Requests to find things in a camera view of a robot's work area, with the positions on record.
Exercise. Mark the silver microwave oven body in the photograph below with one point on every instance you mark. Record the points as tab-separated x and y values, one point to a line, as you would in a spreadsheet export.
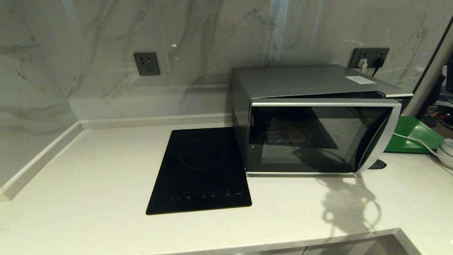
300	79

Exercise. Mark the grey double wall socket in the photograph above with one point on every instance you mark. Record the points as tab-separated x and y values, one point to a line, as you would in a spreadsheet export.
364	53

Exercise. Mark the white stacked bowls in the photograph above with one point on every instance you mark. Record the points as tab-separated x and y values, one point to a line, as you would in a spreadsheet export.
446	152

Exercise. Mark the black induction cooktop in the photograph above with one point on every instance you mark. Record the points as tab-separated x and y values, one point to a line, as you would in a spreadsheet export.
198	170

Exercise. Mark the black glass microwave door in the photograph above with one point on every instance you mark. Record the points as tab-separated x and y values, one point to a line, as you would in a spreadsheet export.
336	148

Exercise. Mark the purple plastic plate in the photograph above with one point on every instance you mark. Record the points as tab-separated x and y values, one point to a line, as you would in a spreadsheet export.
290	131

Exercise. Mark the grey single wall socket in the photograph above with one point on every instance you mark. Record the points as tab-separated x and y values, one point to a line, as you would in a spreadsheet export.
146	64

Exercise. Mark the white power plug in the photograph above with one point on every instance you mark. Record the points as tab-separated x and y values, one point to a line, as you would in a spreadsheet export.
363	64

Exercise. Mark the green plastic cutting board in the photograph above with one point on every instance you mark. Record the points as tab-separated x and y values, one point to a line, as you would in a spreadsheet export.
414	138

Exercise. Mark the black cloth pad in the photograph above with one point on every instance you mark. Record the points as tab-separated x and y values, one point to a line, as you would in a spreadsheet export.
378	164

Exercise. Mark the black power plug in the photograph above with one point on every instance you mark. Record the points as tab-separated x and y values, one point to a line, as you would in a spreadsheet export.
378	63

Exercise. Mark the white paper label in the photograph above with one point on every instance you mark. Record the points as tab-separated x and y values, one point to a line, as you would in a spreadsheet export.
361	79

